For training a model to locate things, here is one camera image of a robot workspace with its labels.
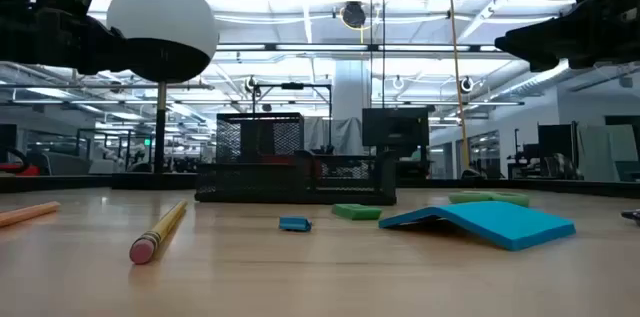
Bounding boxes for black metal gantry frame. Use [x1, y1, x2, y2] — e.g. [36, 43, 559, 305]
[252, 82, 334, 154]

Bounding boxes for black aluminium table frame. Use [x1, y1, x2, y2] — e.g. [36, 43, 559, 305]
[0, 172, 640, 200]

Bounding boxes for dark standing panel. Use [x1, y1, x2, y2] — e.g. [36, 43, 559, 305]
[537, 123, 580, 181]

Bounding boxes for orange pencil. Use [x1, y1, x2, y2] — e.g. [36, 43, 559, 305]
[0, 200, 62, 229]

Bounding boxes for black mesh desk organizer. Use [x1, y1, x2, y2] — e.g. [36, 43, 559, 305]
[194, 112, 398, 206]

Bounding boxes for yellow hanging cable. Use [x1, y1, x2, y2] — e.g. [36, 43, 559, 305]
[446, 0, 484, 180]

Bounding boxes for blue sticky note pad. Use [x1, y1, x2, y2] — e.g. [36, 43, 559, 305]
[378, 200, 577, 252]

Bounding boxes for black monitor on stand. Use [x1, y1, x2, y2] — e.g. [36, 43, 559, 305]
[361, 106, 430, 179]

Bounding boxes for small green note pad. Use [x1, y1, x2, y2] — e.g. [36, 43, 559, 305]
[331, 202, 383, 222]

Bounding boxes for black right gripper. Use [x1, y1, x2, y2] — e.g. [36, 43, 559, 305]
[494, 0, 640, 73]

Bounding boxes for pale standing board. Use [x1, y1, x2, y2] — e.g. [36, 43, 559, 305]
[577, 124, 640, 182]

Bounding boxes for white globe desk lamp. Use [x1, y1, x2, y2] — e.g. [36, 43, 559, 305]
[106, 0, 220, 191]

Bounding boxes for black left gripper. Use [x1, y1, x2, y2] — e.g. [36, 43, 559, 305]
[0, 4, 139, 77]

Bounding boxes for yellow pencil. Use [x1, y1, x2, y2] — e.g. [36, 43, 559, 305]
[129, 199, 189, 266]

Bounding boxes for red cart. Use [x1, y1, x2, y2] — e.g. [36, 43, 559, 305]
[0, 145, 41, 178]

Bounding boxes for green handled scissors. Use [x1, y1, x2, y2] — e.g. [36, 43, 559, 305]
[448, 190, 531, 208]

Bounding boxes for grey cloth cover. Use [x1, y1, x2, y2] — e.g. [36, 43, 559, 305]
[303, 116, 365, 156]

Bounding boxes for small blue eraser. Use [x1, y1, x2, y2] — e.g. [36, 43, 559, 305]
[278, 215, 313, 233]

